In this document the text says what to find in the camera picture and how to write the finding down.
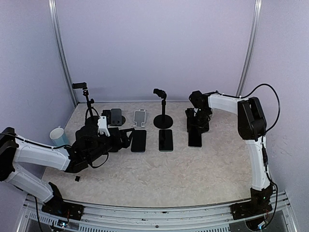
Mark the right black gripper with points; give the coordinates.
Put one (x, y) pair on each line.
(205, 126)

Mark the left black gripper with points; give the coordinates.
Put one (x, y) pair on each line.
(125, 142)

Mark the black phone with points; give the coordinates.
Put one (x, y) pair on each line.
(139, 141)

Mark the black phone landscape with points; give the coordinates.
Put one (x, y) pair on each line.
(194, 138)

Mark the black round base phone stand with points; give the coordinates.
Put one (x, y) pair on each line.
(117, 119)

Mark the silver folding phone stand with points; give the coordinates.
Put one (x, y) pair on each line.
(139, 118)

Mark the black tall stand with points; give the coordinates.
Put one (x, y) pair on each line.
(162, 121)
(91, 115)

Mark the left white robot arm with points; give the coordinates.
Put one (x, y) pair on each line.
(92, 141)

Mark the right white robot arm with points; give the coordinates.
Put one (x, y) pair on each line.
(252, 128)

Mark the black small stand back right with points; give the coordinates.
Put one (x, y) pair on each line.
(191, 122)

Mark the light blue cup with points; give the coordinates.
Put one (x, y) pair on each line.
(58, 137)

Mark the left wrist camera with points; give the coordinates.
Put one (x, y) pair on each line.
(103, 121)

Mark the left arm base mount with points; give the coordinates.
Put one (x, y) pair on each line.
(64, 210)

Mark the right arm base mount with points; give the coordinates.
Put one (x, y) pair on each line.
(248, 209)

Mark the right aluminium corner post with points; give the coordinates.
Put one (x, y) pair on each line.
(250, 47)

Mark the aluminium corner post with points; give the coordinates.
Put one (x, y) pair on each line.
(250, 47)
(61, 51)

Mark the aluminium front rail frame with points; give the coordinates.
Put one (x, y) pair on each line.
(207, 218)

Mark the left aluminium corner post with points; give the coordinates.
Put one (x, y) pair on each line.
(61, 51)

